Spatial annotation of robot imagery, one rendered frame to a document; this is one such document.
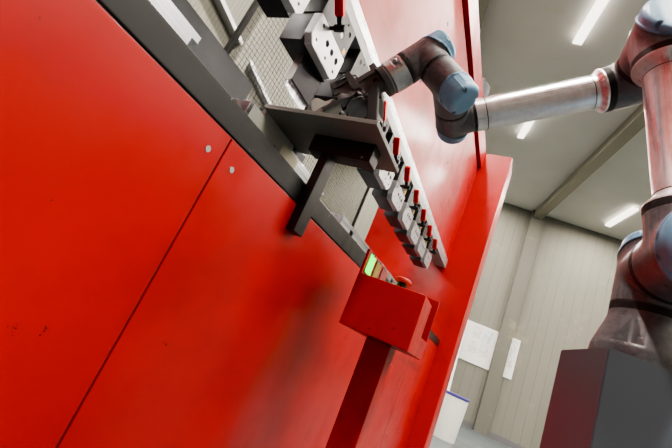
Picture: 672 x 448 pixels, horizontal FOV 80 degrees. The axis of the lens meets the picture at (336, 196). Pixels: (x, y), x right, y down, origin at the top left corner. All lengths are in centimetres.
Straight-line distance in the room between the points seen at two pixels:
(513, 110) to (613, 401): 57
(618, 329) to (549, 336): 1077
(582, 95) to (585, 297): 1112
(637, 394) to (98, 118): 78
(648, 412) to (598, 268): 1161
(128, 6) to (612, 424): 81
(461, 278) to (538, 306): 873
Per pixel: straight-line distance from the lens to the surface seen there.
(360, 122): 75
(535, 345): 1146
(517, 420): 1134
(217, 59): 150
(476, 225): 304
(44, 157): 48
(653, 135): 85
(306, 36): 97
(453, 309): 288
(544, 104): 100
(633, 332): 83
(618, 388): 76
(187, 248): 62
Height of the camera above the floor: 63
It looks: 18 degrees up
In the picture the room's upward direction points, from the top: 24 degrees clockwise
